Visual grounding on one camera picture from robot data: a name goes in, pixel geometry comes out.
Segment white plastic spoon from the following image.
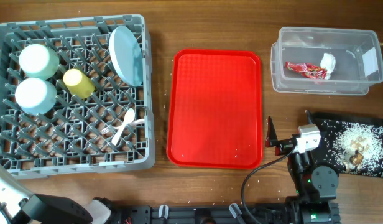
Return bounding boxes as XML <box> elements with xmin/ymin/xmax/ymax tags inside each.
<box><xmin>111</xmin><ymin>108</ymin><xmax>136</xmax><ymax>146</ymax></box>

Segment white napkin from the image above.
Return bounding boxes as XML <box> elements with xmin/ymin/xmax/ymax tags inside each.
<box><xmin>320</xmin><ymin>53</ymin><xmax>336</xmax><ymax>80</ymax></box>

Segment food scraps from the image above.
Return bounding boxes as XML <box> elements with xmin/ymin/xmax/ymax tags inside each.
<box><xmin>321</xmin><ymin>120</ymin><xmax>383</xmax><ymax>177</ymax></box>

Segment red snack wrapper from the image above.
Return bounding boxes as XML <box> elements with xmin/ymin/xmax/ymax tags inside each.
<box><xmin>285</xmin><ymin>62</ymin><xmax>327</xmax><ymax>80</ymax></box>

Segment light blue bowl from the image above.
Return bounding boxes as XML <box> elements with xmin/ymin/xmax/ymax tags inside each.
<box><xmin>15</xmin><ymin>78</ymin><xmax>57</xmax><ymax>116</ymax></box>

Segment clear plastic bin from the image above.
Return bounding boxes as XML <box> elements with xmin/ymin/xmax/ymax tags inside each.
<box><xmin>270</xmin><ymin>27</ymin><xmax>383</xmax><ymax>95</ymax></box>

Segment white plastic fork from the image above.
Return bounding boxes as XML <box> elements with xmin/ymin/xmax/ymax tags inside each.
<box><xmin>100</xmin><ymin>119</ymin><xmax>145</xmax><ymax>135</ymax></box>

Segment red plastic tray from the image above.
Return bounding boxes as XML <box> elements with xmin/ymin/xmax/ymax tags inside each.
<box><xmin>166</xmin><ymin>49</ymin><xmax>263</xmax><ymax>169</ymax></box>

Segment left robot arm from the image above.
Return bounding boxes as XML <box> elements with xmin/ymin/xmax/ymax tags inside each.
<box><xmin>0</xmin><ymin>165</ymin><xmax>124</xmax><ymax>223</ymax></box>

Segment yellow plastic cup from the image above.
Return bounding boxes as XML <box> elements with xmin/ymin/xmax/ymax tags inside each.
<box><xmin>63</xmin><ymin>68</ymin><xmax>95</xmax><ymax>99</ymax></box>

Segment black cable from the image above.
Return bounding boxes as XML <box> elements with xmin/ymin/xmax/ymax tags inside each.
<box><xmin>240</xmin><ymin>145</ymin><xmax>300</xmax><ymax>224</ymax></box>

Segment grey dishwasher rack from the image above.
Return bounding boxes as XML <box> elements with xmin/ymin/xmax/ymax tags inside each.
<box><xmin>0</xmin><ymin>14</ymin><xmax>155</xmax><ymax>179</ymax></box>

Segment black tray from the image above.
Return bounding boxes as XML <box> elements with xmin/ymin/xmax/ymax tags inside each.
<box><xmin>311</xmin><ymin>111</ymin><xmax>383</xmax><ymax>179</ymax></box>

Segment light blue plate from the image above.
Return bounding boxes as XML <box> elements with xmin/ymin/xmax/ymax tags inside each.
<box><xmin>109</xmin><ymin>26</ymin><xmax>143</xmax><ymax>86</ymax></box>

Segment mint green bowl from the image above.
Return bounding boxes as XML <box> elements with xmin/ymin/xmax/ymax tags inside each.
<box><xmin>19</xmin><ymin>44</ymin><xmax>59</xmax><ymax>80</ymax></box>

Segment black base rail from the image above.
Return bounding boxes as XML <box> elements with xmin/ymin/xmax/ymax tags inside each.
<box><xmin>116</xmin><ymin>202</ymin><xmax>340</xmax><ymax>224</ymax></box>

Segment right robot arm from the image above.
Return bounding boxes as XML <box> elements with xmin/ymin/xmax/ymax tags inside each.
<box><xmin>266</xmin><ymin>110</ymin><xmax>341</xmax><ymax>224</ymax></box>

